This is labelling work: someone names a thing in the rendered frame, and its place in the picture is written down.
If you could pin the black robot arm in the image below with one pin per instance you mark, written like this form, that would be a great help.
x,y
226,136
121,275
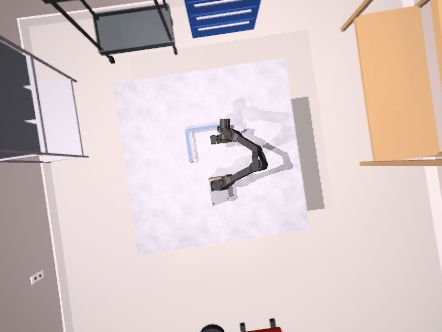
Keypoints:
x,y
257,164

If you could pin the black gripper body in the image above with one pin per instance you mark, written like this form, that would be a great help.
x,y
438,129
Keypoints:
x,y
215,140

